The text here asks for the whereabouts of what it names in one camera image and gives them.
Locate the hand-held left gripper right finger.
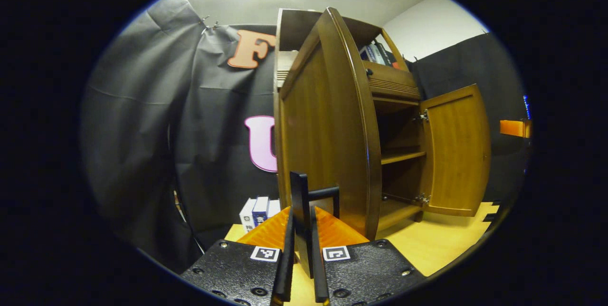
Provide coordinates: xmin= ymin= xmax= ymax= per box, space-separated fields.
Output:
xmin=310 ymin=205 xmax=427 ymax=306

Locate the wooden double-door shoe cabinet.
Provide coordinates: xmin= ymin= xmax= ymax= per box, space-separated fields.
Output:
xmin=274 ymin=8 xmax=428 ymax=233

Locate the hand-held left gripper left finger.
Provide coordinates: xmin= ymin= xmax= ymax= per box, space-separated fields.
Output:
xmin=180 ymin=206 xmax=296 ymax=306

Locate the wooden shoe cabinet door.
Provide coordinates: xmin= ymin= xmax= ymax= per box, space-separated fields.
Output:
xmin=278 ymin=8 xmax=383 ymax=278
xmin=418 ymin=84 xmax=492 ymax=217

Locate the black backdrop cloth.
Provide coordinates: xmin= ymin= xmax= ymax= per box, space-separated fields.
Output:
xmin=81 ymin=0 xmax=531 ymax=273

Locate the grey spined book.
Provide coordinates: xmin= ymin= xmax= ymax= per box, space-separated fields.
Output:
xmin=368 ymin=44 xmax=386 ymax=65

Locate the dark spined book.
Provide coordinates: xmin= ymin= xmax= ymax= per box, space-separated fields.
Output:
xmin=378 ymin=41 xmax=402 ymax=69

